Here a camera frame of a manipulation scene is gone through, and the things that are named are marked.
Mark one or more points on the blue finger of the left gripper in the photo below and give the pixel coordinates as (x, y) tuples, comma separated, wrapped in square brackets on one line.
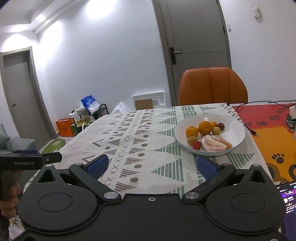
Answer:
[(29, 152)]

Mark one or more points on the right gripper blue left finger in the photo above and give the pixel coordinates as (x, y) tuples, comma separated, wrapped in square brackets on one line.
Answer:
[(87, 176)]

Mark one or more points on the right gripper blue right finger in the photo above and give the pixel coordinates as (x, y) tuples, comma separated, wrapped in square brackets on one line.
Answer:
[(216, 176)]

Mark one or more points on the large peeled pomelo segment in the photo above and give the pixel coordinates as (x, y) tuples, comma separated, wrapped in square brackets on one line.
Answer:
[(211, 145)]

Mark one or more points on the small peeled pomelo piece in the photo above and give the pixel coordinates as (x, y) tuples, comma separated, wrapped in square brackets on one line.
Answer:
[(223, 141)]

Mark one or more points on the green-brown round fruit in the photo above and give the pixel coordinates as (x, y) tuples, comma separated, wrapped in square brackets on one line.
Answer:
[(216, 131), (191, 140)]

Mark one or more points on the large orange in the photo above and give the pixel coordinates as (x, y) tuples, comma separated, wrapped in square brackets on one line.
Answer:
[(204, 128)]

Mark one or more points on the small orange kumquat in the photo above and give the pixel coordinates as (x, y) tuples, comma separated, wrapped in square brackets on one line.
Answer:
[(213, 124)]

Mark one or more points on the person's left hand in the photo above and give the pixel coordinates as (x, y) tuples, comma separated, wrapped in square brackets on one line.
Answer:
[(10, 190)]

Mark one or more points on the grey sofa cushion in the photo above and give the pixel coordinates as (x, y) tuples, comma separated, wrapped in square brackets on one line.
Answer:
[(15, 143)]

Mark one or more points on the green box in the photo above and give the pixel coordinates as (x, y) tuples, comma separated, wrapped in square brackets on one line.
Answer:
[(76, 130)]

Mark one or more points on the orange paper bag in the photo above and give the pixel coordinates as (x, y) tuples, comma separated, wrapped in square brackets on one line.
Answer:
[(64, 127)]

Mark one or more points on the grey door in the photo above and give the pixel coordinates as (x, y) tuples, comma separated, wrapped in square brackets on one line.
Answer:
[(23, 94), (198, 29)]

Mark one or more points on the black metal rack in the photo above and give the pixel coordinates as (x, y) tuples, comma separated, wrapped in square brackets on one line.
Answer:
[(83, 113)]

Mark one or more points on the patterned white tablecloth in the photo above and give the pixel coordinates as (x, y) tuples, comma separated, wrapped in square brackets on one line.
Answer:
[(144, 156)]

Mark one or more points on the blue white plastic bag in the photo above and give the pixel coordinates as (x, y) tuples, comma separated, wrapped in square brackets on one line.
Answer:
[(90, 104)]

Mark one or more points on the translucent plastic bag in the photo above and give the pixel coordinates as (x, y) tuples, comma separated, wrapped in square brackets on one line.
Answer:
[(121, 108)]

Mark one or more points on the red orange table mat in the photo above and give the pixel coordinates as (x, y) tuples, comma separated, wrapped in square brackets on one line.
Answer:
[(274, 136)]

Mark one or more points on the brown cardboard piece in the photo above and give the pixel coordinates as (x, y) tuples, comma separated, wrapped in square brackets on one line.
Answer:
[(143, 104)]

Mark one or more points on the orange leather chair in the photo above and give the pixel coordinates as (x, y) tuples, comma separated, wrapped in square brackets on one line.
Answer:
[(211, 85)]

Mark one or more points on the white foam packaging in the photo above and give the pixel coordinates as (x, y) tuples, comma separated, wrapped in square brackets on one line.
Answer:
[(158, 98)]

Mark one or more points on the white power adapter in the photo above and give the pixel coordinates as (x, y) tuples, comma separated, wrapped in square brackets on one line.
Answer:
[(292, 112)]

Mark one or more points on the black door lock handle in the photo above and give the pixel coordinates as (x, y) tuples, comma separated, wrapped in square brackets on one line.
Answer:
[(173, 54)]

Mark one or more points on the small white wall switch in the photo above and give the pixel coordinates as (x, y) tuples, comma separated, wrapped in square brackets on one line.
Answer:
[(228, 27)]

